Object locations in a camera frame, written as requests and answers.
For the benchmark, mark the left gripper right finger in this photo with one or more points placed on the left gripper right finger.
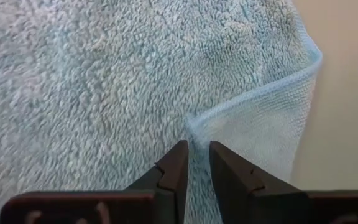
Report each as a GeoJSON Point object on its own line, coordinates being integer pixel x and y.
{"type": "Point", "coordinates": [244, 193]}

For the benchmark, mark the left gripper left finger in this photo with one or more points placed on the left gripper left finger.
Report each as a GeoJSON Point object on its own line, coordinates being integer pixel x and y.
{"type": "Point", "coordinates": [163, 193]}

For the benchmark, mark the teal microfiber towel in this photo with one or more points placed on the teal microfiber towel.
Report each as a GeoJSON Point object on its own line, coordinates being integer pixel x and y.
{"type": "Point", "coordinates": [104, 77]}

